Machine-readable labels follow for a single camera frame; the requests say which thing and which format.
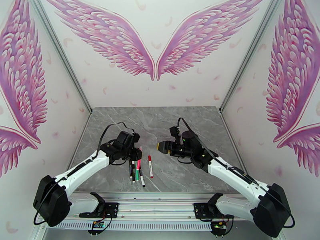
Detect aluminium frame post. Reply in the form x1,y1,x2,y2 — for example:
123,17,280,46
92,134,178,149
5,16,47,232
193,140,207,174
219,0,286,115
27,0,93,115

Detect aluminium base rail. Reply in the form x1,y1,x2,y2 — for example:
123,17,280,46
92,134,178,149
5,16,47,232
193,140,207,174
37,192,276,222

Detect small circuit board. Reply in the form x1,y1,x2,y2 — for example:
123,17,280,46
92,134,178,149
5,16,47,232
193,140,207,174
87,220,106,234
211,221,228,234

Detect white pen with black ends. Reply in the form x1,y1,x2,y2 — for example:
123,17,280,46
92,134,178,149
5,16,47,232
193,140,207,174
139,166,146,188

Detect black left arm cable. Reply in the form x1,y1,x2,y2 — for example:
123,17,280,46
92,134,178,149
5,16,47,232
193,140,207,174
34,122,138,226

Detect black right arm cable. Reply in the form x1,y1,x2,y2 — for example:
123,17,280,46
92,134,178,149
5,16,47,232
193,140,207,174
177,117,296,228

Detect perforated metal cable tray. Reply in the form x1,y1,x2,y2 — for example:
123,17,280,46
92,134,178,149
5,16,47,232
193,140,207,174
46,220,213,231

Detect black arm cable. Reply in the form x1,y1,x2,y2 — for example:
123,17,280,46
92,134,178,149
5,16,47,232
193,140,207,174
34,122,138,226
177,117,296,228

